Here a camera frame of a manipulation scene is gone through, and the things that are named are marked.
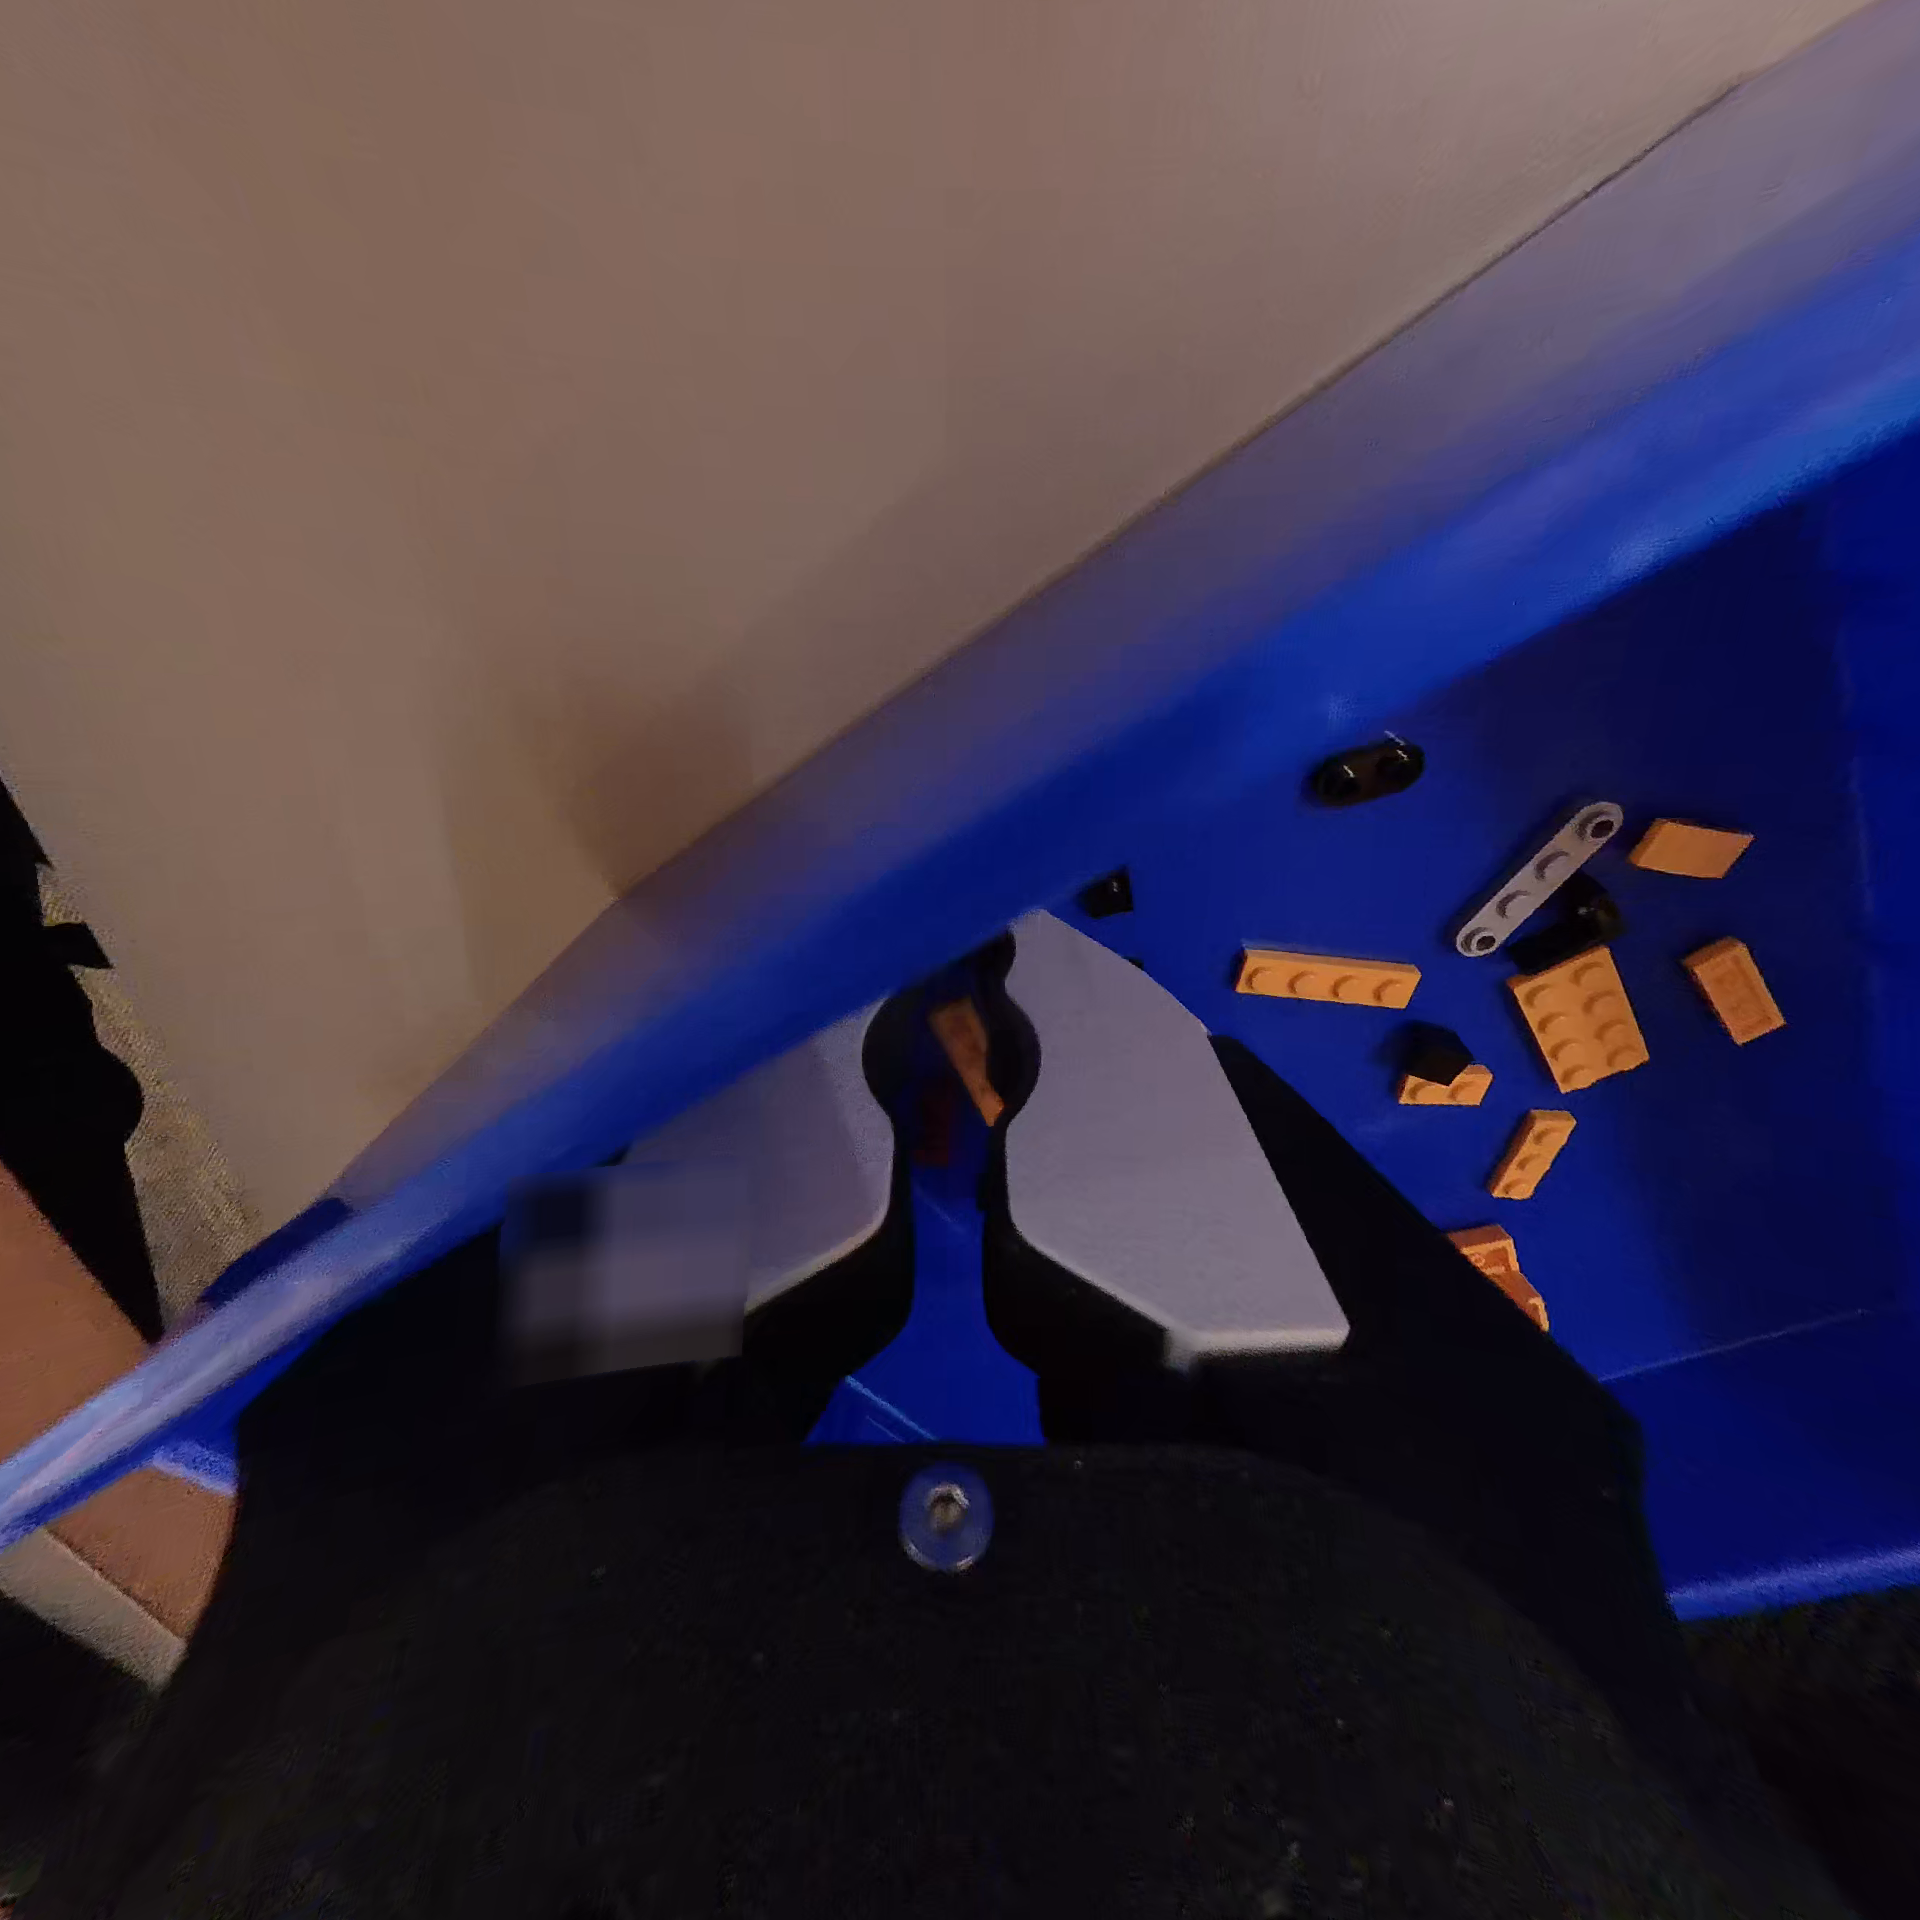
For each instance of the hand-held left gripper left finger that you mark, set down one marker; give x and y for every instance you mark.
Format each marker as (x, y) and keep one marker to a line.
(820, 1171)

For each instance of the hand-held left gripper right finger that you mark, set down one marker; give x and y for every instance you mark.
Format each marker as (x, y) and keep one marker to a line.
(1153, 1171)

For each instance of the narrow orange toy plate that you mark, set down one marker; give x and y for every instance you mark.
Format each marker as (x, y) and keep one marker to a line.
(970, 1051)

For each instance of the large blue plastic bin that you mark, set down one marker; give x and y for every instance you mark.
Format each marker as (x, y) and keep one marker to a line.
(1726, 675)

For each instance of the scattered black toy parts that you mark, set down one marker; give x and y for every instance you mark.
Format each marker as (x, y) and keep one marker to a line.
(1363, 775)

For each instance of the long orange toy parts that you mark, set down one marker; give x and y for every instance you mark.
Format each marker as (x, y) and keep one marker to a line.
(1586, 1016)

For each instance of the grey toy beam with holes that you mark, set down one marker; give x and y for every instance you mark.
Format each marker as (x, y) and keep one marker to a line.
(1536, 877)

